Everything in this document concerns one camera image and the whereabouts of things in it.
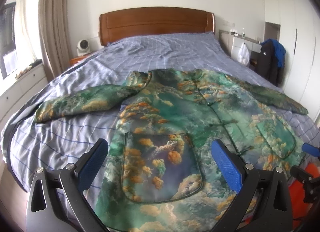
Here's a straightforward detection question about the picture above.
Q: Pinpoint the green landscape print jacket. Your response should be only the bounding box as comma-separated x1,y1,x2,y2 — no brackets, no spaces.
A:
35,69,308,231

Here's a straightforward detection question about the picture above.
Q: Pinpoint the blue checked bed quilt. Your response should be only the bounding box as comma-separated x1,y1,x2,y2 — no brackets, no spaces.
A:
0,31,320,232

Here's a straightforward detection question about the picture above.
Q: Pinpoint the white drawer cabinet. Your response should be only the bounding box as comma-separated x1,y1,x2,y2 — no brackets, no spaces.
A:
0,63,48,130

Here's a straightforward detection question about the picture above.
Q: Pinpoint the black and blue jacket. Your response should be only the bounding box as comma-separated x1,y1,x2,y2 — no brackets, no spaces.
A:
255,38,286,86

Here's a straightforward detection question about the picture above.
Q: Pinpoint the wooden nightstand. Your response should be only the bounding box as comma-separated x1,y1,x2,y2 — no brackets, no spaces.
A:
69,53,91,66

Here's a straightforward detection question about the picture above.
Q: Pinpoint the white plastic bag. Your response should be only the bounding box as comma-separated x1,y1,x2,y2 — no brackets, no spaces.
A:
237,43,250,66

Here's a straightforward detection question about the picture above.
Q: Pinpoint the window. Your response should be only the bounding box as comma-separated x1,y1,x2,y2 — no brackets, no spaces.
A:
1,0,43,79

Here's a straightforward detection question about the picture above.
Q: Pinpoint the white round desk fan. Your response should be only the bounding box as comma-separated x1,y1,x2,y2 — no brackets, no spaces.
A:
76,39,91,56

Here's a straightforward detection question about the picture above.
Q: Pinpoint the grey white dresser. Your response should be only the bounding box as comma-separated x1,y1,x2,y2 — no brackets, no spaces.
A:
219,30,261,62

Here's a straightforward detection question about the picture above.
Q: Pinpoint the white wardrobe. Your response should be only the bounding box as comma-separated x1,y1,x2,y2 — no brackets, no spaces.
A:
264,0,319,120

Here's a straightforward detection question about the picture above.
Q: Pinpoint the beige curtain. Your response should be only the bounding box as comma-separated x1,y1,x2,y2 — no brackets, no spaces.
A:
39,0,72,81

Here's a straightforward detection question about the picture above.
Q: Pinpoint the brown wooden headboard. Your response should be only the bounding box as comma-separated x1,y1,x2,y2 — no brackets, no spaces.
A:
99,7,216,47

